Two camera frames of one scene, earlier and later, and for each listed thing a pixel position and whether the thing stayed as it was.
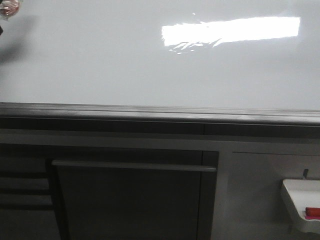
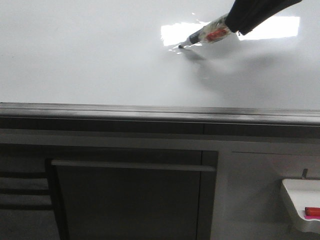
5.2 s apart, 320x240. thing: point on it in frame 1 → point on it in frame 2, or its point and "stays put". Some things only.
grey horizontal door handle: (130, 165) stays put
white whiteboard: (245, 54) stays put
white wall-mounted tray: (300, 194) stays put
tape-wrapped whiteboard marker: (9, 8) → (215, 30)
